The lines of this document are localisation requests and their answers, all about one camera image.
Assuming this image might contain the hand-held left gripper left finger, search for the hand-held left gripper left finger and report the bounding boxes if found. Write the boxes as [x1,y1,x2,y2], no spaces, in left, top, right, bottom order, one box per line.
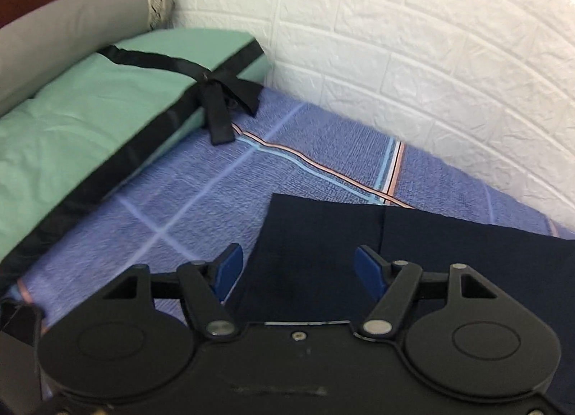
[101,243,244,338]

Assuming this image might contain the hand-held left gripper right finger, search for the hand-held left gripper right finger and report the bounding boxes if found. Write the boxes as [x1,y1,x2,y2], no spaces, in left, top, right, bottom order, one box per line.
[353,245,500,340]

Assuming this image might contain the dark navy pants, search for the dark navy pants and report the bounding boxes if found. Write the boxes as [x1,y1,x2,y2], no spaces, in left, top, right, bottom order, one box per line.
[224,193,575,415]

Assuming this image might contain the blue checked bedsheet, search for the blue checked bedsheet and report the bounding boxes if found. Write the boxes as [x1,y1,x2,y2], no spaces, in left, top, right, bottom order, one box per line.
[0,86,575,339]

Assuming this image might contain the green pillow with black ribbon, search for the green pillow with black ribbon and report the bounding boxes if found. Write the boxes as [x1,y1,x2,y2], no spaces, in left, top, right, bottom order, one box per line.
[0,28,266,278]

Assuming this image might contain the grey bolster pillow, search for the grey bolster pillow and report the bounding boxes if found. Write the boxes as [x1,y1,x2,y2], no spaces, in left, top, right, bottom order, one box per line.
[0,0,175,115]

